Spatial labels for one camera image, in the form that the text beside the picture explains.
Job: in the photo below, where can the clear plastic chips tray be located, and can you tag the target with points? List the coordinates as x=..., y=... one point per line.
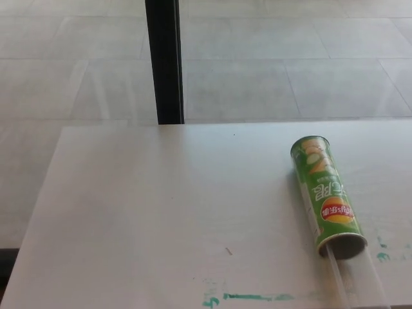
x=357, y=283

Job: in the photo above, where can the green chips can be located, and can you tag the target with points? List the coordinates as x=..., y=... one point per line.
x=325, y=190

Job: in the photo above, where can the black vertical post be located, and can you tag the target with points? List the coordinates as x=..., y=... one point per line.
x=164, y=61

